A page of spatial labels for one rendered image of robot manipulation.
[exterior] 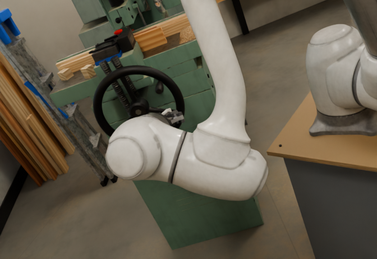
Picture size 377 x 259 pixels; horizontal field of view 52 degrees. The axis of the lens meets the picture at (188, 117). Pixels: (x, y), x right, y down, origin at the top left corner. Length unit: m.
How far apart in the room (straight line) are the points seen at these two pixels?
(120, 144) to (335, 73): 0.59
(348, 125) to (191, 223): 0.90
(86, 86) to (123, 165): 0.80
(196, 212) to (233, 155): 1.07
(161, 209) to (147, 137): 1.07
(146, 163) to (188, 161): 0.08
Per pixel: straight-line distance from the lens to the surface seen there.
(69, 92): 1.46
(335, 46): 1.03
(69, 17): 3.91
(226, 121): 0.69
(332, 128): 1.15
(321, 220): 1.35
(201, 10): 0.70
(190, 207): 1.71
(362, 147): 1.10
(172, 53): 1.35
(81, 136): 2.40
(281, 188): 1.95
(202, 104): 1.43
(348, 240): 1.37
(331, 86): 1.05
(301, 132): 1.19
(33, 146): 2.87
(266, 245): 1.74
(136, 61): 1.26
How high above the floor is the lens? 1.30
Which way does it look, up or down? 27 degrees down
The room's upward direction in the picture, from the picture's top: 24 degrees counter-clockwise
